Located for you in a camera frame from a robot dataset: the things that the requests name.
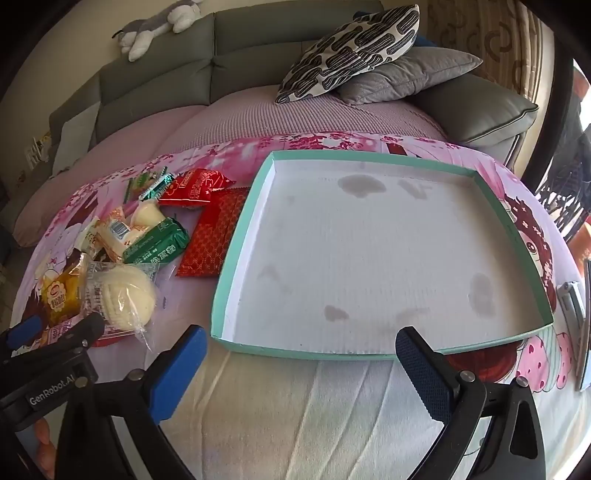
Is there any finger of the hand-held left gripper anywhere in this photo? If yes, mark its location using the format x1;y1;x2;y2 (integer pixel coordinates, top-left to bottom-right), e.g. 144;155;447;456
0;313;106;370
0;318;42;354

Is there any red snack packet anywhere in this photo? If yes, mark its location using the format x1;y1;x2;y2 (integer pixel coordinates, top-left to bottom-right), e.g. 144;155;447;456
158;168;236;212

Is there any dark green snack packet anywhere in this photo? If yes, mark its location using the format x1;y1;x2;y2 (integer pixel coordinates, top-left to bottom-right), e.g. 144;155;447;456
122;217;191;266

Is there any teal cardboard box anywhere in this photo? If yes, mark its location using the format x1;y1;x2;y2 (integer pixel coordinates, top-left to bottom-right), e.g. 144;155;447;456
211;150;555;361

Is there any person's left hand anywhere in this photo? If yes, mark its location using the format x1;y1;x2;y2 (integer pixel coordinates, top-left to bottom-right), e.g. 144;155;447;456
34;418;58;480

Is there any grey and white plush toy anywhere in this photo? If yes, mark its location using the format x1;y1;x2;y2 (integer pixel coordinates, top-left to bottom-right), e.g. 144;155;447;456
113;0;204;63

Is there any red patterned flat packet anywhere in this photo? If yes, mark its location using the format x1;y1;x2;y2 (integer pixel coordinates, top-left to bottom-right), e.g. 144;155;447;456
175;187;251;278

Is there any pink printed blanket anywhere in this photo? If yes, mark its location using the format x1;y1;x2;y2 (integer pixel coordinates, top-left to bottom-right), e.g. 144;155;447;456
9;131;591;480

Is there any grey-green sofa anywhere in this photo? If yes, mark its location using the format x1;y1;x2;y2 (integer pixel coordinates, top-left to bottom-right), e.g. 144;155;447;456
48;0;541;178

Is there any beige orange-print snack packet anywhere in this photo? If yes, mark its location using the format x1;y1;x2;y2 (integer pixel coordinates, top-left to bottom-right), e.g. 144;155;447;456
95;217;140;263

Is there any pink waffle sofa cover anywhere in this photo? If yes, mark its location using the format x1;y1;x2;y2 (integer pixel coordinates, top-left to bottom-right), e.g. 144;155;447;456
14;90;448;250

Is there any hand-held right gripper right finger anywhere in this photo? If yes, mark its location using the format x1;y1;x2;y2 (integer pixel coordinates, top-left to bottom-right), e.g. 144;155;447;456
394;326;548;480

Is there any green-edged cracker packet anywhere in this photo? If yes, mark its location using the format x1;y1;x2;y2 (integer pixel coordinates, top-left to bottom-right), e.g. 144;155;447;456
126;167;168;202

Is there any white cushion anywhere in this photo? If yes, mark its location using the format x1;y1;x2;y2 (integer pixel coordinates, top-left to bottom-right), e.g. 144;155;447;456
51;102;100;176

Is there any clear-wrapped white bun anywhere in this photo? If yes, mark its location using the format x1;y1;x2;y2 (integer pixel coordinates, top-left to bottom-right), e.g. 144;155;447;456
84;261;161;344

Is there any yellow cake packet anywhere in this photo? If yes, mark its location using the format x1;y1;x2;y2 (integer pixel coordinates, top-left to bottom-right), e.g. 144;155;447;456
39;253;92;329

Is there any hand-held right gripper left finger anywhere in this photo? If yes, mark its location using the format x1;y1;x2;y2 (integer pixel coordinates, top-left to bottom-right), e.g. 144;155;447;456
55;324;208;480

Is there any black metal rack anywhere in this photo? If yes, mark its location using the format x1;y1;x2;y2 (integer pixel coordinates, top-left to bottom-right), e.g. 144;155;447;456
536;134;591;241

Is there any silver metal object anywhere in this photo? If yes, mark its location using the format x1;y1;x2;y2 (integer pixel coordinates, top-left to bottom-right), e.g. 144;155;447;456
556;279;591;393

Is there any grey pillow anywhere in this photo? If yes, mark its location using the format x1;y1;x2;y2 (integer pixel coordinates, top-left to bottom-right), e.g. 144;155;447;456
337;46;483;106

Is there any black and white patterned pillow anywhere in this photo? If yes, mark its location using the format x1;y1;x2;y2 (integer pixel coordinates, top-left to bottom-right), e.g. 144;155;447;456
276;4;421;104

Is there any beige patterned curtain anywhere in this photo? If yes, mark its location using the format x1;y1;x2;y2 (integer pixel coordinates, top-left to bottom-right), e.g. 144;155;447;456
422;0;561;100

